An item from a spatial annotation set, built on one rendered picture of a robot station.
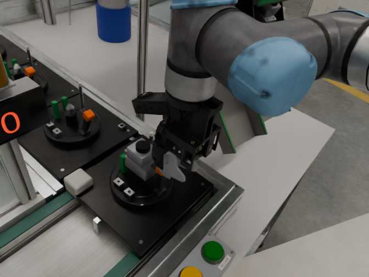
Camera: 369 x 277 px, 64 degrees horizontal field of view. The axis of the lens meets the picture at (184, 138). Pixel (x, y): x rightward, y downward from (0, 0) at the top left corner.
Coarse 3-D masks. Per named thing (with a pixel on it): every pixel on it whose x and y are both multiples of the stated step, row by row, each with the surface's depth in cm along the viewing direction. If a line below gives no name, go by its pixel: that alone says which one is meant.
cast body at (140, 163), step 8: (136, 144) 59; (144, 144) 60; (128, 152) 60; (136, 152) 59; (144, 152) 59; (128, 160) 62; (136, 160) 60; (144, 160) 59; (152, 160) 62; (136, 168) 61; (144, 168) 60; (144, 176) 61
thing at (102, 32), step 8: (96, 8) 133; (104, 8) 130; (128, 8) 134; (104, 16) 131; (112, 16) 131; (120, 16) 132; (128, 16) 136; (104, 24) 134; (112, 24) 133; (120, 24) 134; (128, 24) 138; (104, 32) 136; (112, 32) 136; (120, 32) 137; (128, 32) 141; (104, 40) 139; (112, 40) 138; (120, 40) 139
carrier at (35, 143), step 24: (72, 120) 75; (96, 120) 79; (120, 120) 83; (24, 144) 72; (48, 144) 73; (72, 144) 73; (96, 144) 75; (120, 144) 77; (48, 168) 68; (72, 168) 69
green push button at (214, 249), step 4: (208, 244) 59; (212, 244) 59; (216, 244) 59; (204, 248) 58; (208, 248) 58; (212, 248) 58; (216, 248) 58; (220, 248) 59; (204, 252) 58; (208, 252) 58; (212, 252) 58; (216, 252) 58; (220, 252) 58; (204, 256) 58; (208, 256) 57; (212, 256) 57; (216, 256) 57; (220, 256) 57; (208, 260) 57; (212, 260) 57; (216, 260) 57
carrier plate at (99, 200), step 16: (128, 144) 77; (112, 160) 72; (96, 176) 68; (192, 176) 71; (96, 192) 65; (176, 192) 67; (192, 192) 68; (208, 192) 70; (96, 208) 62; (112, 208) 62; (128, 208) 63; (160, 208) 64; (176, 208) 64; (192, 208) 67; (112, 224) 60; (128, 224) 60; (144, 224) 61; (160, 224) 61; (176, 224) 63; (128, 240) 58; (144, 240) 58; (160, 240) 60; (144, 256) 58
